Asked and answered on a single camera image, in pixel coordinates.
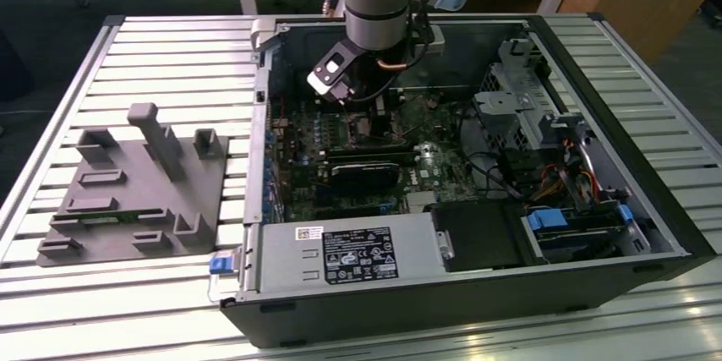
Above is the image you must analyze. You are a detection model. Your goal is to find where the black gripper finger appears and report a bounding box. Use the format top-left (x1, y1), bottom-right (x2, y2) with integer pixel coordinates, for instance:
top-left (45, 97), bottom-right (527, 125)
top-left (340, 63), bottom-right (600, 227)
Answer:
top-left (367, 94), bottom-right (392, 139)

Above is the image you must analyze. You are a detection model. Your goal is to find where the silver CPU plate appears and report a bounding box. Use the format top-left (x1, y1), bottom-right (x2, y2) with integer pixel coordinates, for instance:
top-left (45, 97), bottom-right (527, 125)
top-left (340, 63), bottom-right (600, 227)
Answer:
top-left (352, 118), bottom-right (396, 137)

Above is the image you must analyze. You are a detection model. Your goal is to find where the black CPU socket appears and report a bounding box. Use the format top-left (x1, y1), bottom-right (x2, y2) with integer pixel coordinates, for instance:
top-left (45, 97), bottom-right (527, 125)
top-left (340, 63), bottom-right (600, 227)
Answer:
top-left (344, 111), bottom-right (411, 147)

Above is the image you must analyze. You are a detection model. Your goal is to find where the black RAM slot bank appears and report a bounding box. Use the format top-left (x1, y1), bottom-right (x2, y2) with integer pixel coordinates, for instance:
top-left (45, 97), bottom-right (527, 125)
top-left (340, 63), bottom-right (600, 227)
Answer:
top-left (324, 145), bottom-right (421, 164)

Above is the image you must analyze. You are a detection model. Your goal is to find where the black graphics card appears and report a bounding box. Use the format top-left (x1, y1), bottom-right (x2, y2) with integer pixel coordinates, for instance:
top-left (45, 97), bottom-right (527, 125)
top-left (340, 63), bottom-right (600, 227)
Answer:
top-left (329, 161), bottom-right (403, 189)

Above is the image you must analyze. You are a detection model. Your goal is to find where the green motherboard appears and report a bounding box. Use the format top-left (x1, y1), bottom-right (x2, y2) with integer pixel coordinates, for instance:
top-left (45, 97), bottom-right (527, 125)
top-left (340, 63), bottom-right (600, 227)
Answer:
top-left (267, 90), bottom-right (480, 225)

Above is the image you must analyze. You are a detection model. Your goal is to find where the small silver heat sink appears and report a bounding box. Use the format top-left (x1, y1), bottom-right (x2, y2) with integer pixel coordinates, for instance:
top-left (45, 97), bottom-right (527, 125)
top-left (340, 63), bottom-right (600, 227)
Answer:
top-left (405, 191), bottom-right (439, 212)

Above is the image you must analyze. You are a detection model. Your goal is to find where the grey metal drive cage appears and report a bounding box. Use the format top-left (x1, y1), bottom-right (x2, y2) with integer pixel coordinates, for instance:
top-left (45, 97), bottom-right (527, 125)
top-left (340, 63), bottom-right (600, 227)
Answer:
top-left (469, 37), bottom-right (568, 155)

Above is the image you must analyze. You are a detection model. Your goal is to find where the grey power supply with label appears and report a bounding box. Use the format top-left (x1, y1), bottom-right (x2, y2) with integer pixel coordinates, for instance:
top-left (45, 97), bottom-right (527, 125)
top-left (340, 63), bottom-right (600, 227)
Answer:
top-left (256, 212), bottom-right (441, 294)

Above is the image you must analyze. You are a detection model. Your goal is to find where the blue disk carrier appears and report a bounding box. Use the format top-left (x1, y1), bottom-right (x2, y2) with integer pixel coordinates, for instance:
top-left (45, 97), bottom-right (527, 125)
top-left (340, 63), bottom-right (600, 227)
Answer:
top-left (527, 207), bottom-right (568, 233)

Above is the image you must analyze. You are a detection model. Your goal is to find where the blue plug connector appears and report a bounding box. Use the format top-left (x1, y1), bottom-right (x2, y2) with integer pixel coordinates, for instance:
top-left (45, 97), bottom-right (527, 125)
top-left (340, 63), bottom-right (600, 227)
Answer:
top-left (208, 253), bottom-right (238, 276)

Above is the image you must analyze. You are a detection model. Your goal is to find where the black open PC case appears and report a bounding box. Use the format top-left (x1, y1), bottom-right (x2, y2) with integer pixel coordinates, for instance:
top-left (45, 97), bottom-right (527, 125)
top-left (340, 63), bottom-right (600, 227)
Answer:
top-left (218, 13), bottom-right (720, 349)

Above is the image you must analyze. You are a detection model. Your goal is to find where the grey plastic parts rack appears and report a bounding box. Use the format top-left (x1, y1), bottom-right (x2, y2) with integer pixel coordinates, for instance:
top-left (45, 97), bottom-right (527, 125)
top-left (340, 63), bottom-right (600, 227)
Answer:
top-left (33, 102), bottom-right (230, 268)

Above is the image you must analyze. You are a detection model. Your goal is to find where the green RAM stick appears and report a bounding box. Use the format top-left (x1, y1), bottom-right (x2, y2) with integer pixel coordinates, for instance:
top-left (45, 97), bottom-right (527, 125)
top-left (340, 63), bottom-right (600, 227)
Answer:
top-left (77, 212), bottom-right (140, 225)

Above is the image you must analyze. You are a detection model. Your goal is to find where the white wrist camera black face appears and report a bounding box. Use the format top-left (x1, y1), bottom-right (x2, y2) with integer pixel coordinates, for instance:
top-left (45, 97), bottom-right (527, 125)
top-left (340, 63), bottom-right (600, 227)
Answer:
top-left (305, 41), bottom-right (363, 105)

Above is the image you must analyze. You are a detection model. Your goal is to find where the black camera cable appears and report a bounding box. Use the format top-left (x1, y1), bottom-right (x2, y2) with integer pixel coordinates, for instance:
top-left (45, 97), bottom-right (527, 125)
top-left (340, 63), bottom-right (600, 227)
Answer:
top-left (408, 0), bottom-right (472, 62)

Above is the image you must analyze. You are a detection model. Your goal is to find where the black looped cable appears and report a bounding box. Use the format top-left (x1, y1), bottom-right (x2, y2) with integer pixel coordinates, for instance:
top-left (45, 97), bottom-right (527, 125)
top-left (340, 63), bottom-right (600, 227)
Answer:
top-left (465, 150), bottom-right (532, 202)

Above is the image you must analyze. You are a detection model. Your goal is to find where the orange yellow wire bundle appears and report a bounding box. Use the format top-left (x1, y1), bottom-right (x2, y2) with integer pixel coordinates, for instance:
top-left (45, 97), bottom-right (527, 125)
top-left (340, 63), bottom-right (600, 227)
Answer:
top-left (537, 165), bottom-right (599, 202)

